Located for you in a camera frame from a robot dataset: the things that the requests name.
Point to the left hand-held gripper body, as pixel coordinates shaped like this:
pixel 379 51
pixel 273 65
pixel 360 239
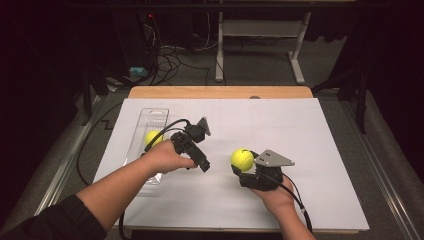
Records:
pixel 196 131

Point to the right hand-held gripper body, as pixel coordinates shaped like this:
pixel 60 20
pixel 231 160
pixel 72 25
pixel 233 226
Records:
pixel 271 158

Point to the yellow tennis ball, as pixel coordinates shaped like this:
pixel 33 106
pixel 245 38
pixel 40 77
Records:
pixel 151 136
pixel 242 160

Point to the clear plastic tray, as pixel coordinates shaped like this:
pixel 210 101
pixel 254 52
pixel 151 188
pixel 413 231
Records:
pixel 151 116

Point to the person's left hand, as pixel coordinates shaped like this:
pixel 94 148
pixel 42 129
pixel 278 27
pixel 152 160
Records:
pixel 165 156

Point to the person's right hand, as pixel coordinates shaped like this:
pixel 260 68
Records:
pixel 278 198

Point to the white board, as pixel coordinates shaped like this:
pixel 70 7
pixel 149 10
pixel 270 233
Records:
pixel 213 206

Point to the wooden table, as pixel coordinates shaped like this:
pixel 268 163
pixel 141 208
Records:
pixel 220 92

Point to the small teal box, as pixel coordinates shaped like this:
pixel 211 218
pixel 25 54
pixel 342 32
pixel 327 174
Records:
pixel 138 71

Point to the dark metal stand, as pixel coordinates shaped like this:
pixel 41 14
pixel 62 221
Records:
pixel 361 100
pixel 87 100

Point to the white metal stand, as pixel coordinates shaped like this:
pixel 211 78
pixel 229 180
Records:
pixel 261 28

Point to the person's black sleeve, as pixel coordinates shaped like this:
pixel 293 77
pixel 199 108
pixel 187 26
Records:
pixel 56 223

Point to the metal floor rail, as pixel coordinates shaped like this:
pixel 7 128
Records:
pixel 56 176
pixel 380 166

